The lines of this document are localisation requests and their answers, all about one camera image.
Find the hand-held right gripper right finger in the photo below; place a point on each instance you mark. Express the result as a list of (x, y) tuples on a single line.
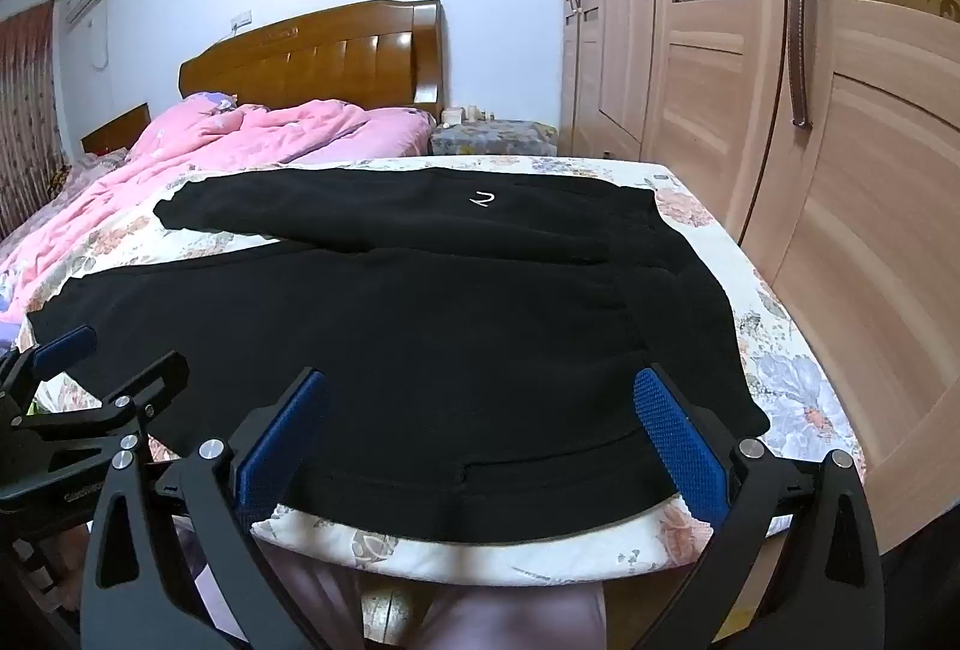
[(679, 444)]

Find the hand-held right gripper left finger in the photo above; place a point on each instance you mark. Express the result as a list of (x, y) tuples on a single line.
[(281, 444)]

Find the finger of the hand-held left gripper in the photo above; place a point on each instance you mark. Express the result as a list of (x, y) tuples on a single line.
[(154, 384), (66, 346)]

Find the black hoodie sweatshirt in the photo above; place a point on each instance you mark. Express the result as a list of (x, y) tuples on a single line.
[(450, 335)]

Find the floral bedsheet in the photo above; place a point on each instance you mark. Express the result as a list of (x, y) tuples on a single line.
[(780, 350)]

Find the pink quilt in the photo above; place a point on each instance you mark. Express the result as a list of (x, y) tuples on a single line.
[(150, 170)]

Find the small wooden headboard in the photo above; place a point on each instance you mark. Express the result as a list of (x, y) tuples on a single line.
[(120, 128)]

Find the patterned red curtain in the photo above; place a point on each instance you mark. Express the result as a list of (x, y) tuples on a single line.
[(26, 117)]

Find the person's legs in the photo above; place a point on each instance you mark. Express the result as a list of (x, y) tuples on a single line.
[(510, 612)]

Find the light wooden wardrobe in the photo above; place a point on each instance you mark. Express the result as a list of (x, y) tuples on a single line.
[(885, 207)]

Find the nightstand with floral cover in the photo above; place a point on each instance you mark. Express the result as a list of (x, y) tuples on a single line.
[(495, 138)]

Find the large wooden headboard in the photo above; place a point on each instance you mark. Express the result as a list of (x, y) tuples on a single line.
[(337, 57)]

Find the white wall socket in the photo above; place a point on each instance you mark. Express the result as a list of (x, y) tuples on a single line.
[(241, 20)]

